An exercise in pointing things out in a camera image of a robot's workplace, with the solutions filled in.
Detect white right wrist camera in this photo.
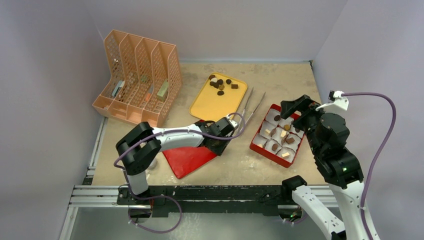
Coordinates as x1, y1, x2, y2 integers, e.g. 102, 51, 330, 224
315, 90, 349, 113

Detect orange plastic file organizer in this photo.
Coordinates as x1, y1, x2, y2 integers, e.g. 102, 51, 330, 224
92, 29, 183, 127

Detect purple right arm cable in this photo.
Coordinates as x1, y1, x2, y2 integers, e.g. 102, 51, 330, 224
341, 92, 397, 240

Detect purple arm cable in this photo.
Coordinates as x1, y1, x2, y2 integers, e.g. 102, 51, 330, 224
113, 112, 247, 234
341, 92, 397, 240

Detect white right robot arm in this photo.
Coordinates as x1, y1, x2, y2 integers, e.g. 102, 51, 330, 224
280, 95, 380, 240

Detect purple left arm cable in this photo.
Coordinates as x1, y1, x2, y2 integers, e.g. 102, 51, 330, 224
113, 112, 247, 234

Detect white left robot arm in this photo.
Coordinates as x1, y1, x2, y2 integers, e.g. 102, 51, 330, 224
115, 116, 239, 205

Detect metal serving tongs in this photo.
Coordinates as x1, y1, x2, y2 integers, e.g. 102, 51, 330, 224
241, 87, 266, 125

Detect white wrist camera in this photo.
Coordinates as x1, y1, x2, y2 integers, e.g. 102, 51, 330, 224
315, 90, 349, 113
226, 118, 239, 130

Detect red chocolate box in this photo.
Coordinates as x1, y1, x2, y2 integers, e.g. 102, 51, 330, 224
249, 104, 305, 168

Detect yellow plastic tray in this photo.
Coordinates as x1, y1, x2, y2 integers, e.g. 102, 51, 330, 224
188, 72, 248, 121

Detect red box lid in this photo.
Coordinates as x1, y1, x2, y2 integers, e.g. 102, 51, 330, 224
162, 146, 217, 179

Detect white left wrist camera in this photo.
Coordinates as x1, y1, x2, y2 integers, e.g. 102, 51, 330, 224
226, 118, 239, 130

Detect black aluminium base frame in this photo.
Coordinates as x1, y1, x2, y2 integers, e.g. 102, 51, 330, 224
67, 184, 335, 220

